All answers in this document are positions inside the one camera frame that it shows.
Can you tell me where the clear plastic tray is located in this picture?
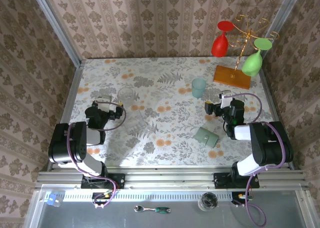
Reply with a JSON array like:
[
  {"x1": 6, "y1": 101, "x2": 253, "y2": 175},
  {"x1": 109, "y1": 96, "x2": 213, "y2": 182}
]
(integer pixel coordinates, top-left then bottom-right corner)
[{"x1": 126, "y1": 109, "x2": 149, "y2": 136}]

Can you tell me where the green leather card holder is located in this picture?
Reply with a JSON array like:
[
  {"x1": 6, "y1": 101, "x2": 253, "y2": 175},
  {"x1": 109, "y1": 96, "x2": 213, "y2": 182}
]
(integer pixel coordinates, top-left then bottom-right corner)
[{"x1": 192, "y1": 126, "x2": 220, "y2": 149}]

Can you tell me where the clear glass tumbler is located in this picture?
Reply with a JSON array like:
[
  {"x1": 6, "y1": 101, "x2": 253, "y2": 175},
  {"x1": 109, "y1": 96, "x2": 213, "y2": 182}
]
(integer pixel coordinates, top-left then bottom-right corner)
[{"x1": 117, "y1": 87, "x2": 136, "y2": 106}]

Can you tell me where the teal plastic cup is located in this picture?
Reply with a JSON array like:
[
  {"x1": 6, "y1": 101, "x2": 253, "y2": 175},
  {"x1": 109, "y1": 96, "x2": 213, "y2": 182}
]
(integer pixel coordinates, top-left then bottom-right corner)
[{"x1": 191, "y1": 78, "x2": 207, "y2": 99}]

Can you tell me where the gold rack with wooden base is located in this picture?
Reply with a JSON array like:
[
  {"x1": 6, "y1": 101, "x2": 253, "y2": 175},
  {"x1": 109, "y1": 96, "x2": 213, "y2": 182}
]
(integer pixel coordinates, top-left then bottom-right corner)
[{"x1": 213, "y1": 14, "x2": 280, "y2": 90}]

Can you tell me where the green plastic wine glass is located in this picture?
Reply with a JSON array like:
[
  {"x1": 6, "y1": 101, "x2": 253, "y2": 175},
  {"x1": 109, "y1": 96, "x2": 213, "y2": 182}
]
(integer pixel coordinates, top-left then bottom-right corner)
[{"x1": 241, "y1": 37, "x2": 273, "y2": 77}]

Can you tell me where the floral patterned table cover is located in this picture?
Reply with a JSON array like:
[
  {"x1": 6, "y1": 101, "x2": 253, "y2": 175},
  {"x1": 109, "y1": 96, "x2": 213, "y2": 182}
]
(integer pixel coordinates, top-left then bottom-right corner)
[{"x1": 58, "y1": 57, "x2": 288, "y2": 167}]

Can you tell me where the red plastic wine glass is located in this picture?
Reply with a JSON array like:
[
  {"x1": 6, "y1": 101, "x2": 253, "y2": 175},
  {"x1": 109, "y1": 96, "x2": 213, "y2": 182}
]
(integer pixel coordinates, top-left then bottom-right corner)
[{"x1": 211, "y1": 21, "x2": 235, "y2": 58}]

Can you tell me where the black power connector box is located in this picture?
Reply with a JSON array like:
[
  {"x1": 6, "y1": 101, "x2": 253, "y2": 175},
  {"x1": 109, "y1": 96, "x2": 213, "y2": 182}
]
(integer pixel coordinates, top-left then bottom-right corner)
[
  {"x1": 231, "y1": 191, "x2": 253, "y2": 208},
  {"x1": 91, "y1": 191, "x2": 113, "y2": 210}
]

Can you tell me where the clear glass jar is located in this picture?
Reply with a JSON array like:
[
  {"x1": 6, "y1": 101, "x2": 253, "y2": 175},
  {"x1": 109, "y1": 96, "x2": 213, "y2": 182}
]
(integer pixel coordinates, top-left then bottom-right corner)
[{"x1": 197, "y1": 191, "x2": 218, "y2": 212}]

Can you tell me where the blue and white connector block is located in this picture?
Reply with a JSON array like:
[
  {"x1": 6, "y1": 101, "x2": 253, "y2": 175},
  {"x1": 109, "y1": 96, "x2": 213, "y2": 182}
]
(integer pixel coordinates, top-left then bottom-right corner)
[{"x1": 44, "y1": 193, "x2": 62, "y2": 207}]

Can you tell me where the grey metal shelf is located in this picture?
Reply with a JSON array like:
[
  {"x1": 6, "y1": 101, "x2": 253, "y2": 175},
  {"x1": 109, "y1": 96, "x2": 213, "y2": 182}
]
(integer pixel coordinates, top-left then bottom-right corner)
[{"x1": 23, "y1": 184, "x2": 315, "y2": 228}]

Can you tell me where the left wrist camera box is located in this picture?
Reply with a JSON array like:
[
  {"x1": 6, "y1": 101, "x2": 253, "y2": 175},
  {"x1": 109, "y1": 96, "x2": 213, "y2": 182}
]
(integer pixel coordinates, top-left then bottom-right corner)
[{"x1": 96, "y1": 96, "x2": 113, "y2": 113}]

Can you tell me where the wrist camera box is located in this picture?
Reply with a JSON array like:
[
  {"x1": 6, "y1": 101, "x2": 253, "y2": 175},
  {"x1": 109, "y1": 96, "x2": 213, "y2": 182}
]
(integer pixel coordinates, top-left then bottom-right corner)
[
  {"x1": 96, "y1": 96, "x2": 113, "y2": 113},
  {"x1": 218, "y1": 89, "x2": 233, "y2": 109}
]

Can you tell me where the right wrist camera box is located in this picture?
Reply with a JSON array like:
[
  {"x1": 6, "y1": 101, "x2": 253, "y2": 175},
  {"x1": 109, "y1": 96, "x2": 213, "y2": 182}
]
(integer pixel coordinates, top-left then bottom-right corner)
[{"x1": 218, "y1": 89, "x2": 233, "y2": 109}]

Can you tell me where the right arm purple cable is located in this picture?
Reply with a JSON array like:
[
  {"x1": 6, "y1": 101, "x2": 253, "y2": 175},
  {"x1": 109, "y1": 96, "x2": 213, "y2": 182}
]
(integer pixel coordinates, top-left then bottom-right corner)
[{"x1": 231, "y1": 92, "x2": 287, "y2": 226}]

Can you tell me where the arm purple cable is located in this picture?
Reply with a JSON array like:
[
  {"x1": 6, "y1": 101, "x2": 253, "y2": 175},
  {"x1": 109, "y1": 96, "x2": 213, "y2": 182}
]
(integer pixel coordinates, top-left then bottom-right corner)
[
  {"x1": 66, "y1": 101, "x2": 128, "y2": 209},
  {"x1": 231, "y1": 92, "x2": 287, "y2": 226}
]

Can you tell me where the aluminium table side rail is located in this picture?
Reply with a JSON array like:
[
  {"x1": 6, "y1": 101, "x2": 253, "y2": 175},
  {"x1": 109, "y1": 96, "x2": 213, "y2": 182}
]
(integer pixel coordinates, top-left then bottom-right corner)
[
  {"x1": 258, "y1": 60, "x2": 296, "y2": 170},
  {"x1": 46, "y1": 60, "x2": 86, "y2": 172}
]

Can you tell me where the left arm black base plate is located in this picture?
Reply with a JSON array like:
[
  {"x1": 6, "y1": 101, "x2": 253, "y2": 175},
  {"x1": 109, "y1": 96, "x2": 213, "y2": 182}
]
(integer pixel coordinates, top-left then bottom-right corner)
[{"x1": 81, "y1": 173, "x2": 126, "y2": 189}]

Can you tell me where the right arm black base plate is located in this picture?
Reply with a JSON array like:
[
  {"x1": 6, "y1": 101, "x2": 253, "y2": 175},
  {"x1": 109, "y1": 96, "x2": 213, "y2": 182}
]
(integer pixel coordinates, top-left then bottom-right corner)
[{"x1": 213, "y1": 172, "x2": 260, "y2": 189}]

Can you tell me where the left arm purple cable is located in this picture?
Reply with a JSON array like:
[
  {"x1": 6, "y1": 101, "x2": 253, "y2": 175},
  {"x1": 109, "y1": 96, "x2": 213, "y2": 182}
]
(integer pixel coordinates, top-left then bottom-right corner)
[{"x1": 66, "y1": 101, "x2": 128, "y2": 209}]

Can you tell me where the aluminium frame rail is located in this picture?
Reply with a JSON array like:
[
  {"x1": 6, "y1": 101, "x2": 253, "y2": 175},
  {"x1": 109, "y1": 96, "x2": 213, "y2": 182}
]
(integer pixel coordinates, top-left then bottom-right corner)
[{"x1": 34, "y1": 165, "x2": 311, "y2": 190}]

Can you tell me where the white slotted cable duct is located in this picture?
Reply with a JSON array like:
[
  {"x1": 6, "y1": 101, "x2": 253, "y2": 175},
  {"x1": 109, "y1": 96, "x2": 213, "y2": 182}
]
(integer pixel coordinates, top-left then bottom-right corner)
[{"x1": 44, "y1": 191, "x2": 251, "y2": 202}]

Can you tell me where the aluminium frame post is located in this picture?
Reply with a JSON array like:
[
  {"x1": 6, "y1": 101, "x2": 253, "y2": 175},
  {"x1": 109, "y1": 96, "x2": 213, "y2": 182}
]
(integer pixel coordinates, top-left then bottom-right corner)
[
  {"x1": 259, "y1": 0, "x2": 307, "y2": 63},
  {"x1": 28, "y1": 0, "x2": 85, "y2": 68}
]

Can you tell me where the ratchet wrench with green handle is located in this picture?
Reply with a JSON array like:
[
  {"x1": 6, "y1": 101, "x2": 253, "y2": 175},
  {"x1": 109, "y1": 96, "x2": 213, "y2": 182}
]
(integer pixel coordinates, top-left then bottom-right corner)
[{"x1": 133, "y1": 204, "x2": 172, "y2": 213}]

